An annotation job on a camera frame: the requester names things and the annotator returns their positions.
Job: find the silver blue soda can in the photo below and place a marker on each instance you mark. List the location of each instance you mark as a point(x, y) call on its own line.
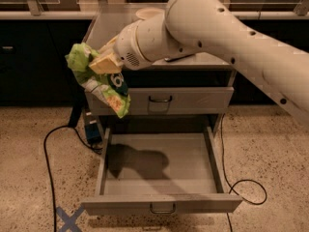
point(169, 60)

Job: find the grey drawer cabinet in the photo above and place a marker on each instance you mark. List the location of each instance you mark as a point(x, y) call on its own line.
point(108, 120)

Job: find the closed upper grey drawer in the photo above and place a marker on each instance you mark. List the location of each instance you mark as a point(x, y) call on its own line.
point(179, 101)

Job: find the dark counter with cabinets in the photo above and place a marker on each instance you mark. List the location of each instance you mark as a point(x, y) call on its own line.
point(34, 71)

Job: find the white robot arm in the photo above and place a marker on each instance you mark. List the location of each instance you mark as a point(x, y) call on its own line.
point(186, 27)

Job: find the open middle grey drawer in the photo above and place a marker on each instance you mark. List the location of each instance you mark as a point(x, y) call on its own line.
point(160, 174)

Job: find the beige shallow bowl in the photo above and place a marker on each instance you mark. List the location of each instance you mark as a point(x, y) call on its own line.
point(149, 12)

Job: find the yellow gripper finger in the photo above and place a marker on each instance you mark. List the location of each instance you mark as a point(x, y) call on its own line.
point(109, 63)
point(108, 45)

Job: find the green rice chip bag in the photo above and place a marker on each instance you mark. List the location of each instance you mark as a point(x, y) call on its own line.
point(110, 89)

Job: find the blue power box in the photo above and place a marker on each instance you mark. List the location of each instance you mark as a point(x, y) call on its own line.
point(91, 128)

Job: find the blue tape cross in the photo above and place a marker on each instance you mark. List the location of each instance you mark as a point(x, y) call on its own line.
point(69, 221)

